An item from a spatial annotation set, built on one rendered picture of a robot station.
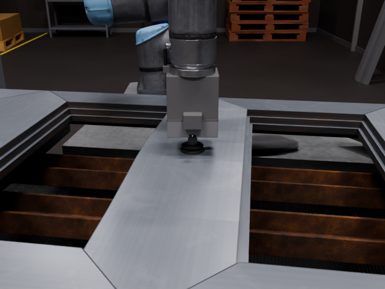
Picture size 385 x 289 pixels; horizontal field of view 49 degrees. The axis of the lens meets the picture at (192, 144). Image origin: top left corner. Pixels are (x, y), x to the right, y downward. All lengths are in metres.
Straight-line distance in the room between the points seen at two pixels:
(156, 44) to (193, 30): 0.79
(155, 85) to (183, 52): 0.80
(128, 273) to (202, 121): 0.30
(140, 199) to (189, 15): 0.28
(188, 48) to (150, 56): 0.80
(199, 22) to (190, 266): 0.35
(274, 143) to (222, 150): 0.50
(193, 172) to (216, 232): 0.15
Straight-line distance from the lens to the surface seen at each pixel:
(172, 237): 0.53
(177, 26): 0.65
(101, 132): 1.38
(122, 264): 0.50
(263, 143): 1.22
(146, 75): 1.46
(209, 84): 0.67
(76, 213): 0.94
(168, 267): 0.49
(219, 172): 0.66
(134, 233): 0.54
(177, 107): 0.68
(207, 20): 0.65
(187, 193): 0.61
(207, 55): 0.66
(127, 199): 0.61
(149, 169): 0.68
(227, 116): 0.94
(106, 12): 0.76
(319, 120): 1.01
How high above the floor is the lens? 1.17
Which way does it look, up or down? 23 degrees down
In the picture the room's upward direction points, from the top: straight up
